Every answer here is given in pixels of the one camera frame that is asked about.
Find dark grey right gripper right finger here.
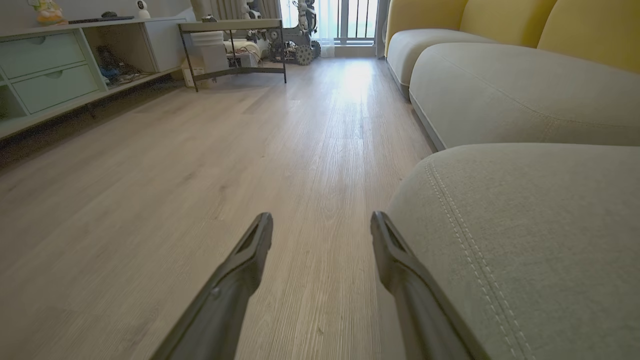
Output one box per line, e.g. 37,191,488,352
370,211,491,360

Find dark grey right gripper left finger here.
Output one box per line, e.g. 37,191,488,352
150,212,274,360

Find grey sofa seat cushion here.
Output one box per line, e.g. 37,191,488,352
409,42,640,151
386,28,501,98

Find small white box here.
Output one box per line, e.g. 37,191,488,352
181,60,211,90

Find white plastic container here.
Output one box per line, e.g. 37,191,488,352
189,31,230,76

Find wheeled black robot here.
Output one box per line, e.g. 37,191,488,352
267,0,323,66

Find pale green TV cabinet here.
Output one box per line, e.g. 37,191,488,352
0,7,198,141

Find pale green cabinet drawer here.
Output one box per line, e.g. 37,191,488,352
11,64,101,115
0,31,87,81

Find white sheer curtain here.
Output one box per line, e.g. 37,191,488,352
280,0,337,58

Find grey curtain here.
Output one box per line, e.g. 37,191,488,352
376,0,390,58
190,0,283,22

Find white humanoid robot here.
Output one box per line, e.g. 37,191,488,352
239,0,263,21

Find window with dark railing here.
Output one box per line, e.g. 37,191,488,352
280,0,381,47

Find yellow sofa backrest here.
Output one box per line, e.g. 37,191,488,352
459,0,558,49
537,0,640,75
384,0,471,53

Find flat black keyboard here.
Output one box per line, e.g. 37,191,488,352
68,16,135,25

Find yellow orange toy figure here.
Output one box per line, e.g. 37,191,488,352
34,0,68,27

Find tangled cables in cabinet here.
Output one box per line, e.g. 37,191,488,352
95,45,143,86

